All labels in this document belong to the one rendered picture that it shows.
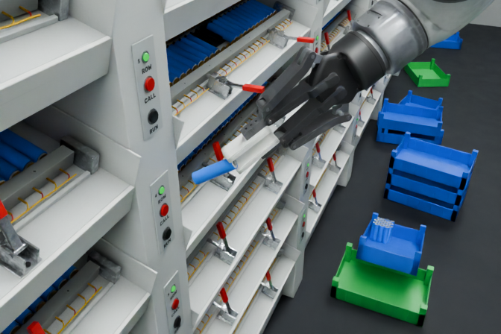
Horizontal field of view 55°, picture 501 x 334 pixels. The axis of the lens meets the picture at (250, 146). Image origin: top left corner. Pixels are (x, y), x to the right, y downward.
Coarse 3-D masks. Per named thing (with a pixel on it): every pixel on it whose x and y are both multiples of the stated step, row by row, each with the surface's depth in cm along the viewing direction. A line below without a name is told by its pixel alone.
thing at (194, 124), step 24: (264, 0) 115; (288, 0) 113; (288, 24) 112; (312, 24) 113; (264, 48) 98; (288, 48) 102; (240, 72) 88; (264, 72) 92; (216, 96) 80; (240, 96) 85; (192, 120) 73; (216, 120) 78; (192, 144) 73
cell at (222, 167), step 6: (222, 162) 64; (228, 162) 63; (234, 162) 64; (204, 168) 65; (210, 168) 64; (216, 168) 64; (222, 168) 64; (228, 168) 63; (234, 168) 64; (192, 174) 65; (198, 174) 65; (204, 174) 65; (210, 174) 64; (216, 174) 64; (198, 180) 65; (204, 180) 65
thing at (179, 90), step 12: (288, 12) 111; (264, 24) 102; (276, 24) 105; (252, 36) 96; (264, 36) 101; (228, 48) 89; (240, 48) 90; (252, 48) 94; (216, 60) 84; (228, 60) 87; (192, 72) 79; (204, 72) 80; (228, 72) 85; (180, 84) 75; (192, 84) 77; (180, 96) 74
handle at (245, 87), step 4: (224, 80) 79; (228, 84) 79; (232, 84) 79; (236, 84) 79; (240, 84) 79; (244, 84) 78; (248, 84) 78; (240, 88) 78; (244, 88) 78; (248, 88) 78; (252, 88) 77; (256, 88) 77; (260, 88) 77; (264, 88) 78; (260, 92) 77
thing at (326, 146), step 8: (352, 104) 196; (352, 112) 197; (352, 120) 195; (336, 128) 186; (344, 128) 185; (328, 136) 180; (336, 136) 182; (320, 144) 173; (328, 144) 177; (336, 144) 178; (312, 152) 170; (320, 152) 171; (328, 152) 173; (312, 160) 165; (320, 160) 163; (328, 160) 169; (312, 168) 162; (320, 168) 164; (312, 176) 159; (320, 176) 161; (312, 184) 156
